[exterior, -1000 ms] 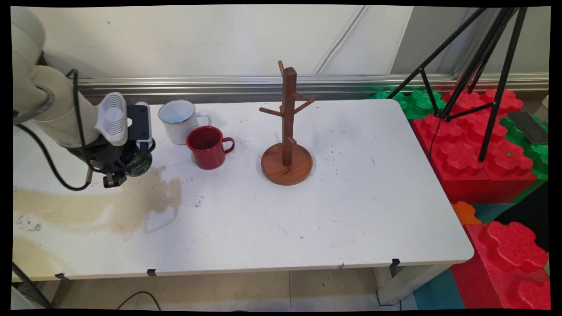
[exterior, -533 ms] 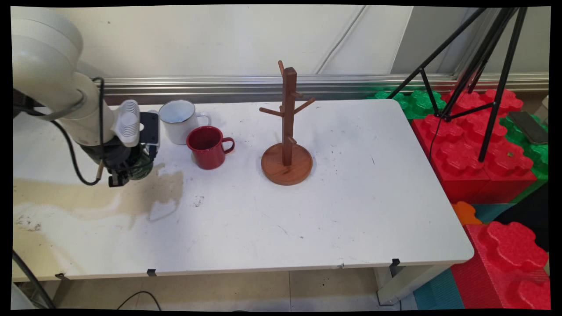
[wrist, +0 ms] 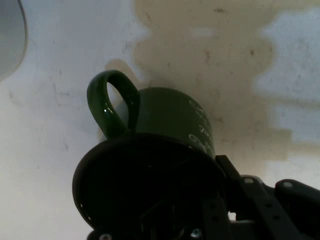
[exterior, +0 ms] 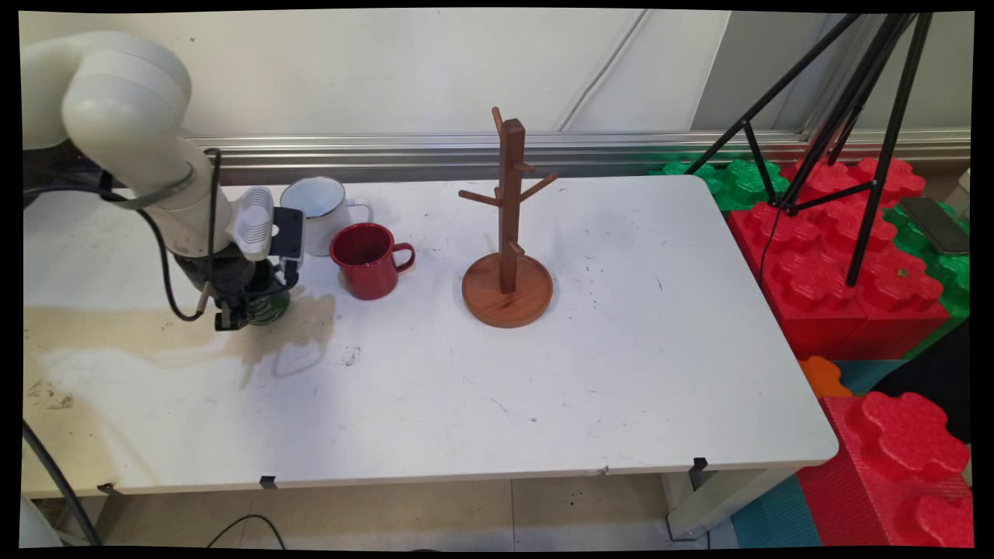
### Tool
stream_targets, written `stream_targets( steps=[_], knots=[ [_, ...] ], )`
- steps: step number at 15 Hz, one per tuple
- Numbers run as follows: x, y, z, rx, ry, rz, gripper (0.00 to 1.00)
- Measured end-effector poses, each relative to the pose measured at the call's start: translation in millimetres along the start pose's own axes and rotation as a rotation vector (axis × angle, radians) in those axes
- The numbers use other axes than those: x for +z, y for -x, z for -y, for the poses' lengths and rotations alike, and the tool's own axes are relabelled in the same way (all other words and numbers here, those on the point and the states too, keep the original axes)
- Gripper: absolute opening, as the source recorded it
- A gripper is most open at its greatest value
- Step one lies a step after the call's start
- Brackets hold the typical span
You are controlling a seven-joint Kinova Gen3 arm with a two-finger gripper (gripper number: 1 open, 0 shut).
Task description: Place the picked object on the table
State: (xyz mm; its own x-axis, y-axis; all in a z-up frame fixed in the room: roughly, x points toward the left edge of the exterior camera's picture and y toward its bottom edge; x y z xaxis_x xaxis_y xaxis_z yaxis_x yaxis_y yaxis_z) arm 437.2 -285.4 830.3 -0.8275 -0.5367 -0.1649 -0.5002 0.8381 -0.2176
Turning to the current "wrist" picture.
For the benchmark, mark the green mug with white print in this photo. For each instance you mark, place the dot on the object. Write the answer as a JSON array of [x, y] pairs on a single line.
[[160, 120]]

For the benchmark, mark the white ceramic mug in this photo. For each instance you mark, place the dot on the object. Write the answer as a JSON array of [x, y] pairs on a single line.
[[11, 37]]

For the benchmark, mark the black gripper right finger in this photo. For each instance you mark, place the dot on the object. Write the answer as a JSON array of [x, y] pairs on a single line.
[[270, 210]]

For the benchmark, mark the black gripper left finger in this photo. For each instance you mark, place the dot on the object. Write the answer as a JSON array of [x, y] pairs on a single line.
[[170, 200]]

